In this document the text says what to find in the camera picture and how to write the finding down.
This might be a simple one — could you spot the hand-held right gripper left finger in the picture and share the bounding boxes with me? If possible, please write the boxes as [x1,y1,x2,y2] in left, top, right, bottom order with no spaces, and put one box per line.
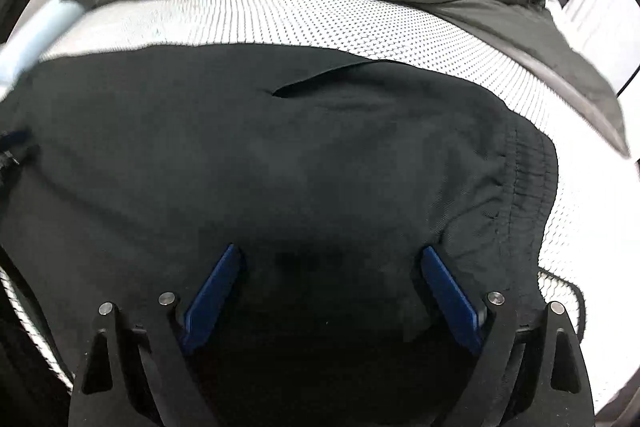
[70,243,246,427]

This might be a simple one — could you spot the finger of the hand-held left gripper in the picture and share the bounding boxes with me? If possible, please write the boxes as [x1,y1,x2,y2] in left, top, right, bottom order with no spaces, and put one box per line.
[0,129,33,168]

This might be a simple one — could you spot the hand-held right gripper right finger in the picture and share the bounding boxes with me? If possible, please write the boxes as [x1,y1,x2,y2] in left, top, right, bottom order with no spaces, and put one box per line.
[410,246,596,427]

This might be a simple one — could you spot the black pants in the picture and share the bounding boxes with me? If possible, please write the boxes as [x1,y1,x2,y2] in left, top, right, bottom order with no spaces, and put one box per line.
[0,42,586,427]

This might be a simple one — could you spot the light blue pillow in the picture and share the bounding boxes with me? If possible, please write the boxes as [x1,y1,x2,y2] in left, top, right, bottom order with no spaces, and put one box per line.
[0,0,86,82]

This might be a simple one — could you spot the grey bed sheet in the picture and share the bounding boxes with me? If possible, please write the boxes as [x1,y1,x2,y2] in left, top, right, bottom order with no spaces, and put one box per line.
[430,0,632,158]

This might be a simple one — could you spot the white honeycomb mattress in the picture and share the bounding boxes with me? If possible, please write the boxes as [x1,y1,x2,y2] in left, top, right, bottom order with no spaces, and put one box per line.
[0,0,640,408]

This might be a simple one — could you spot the white wardrobe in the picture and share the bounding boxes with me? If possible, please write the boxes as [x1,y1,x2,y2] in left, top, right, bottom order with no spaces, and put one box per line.
[542,0,640,98]

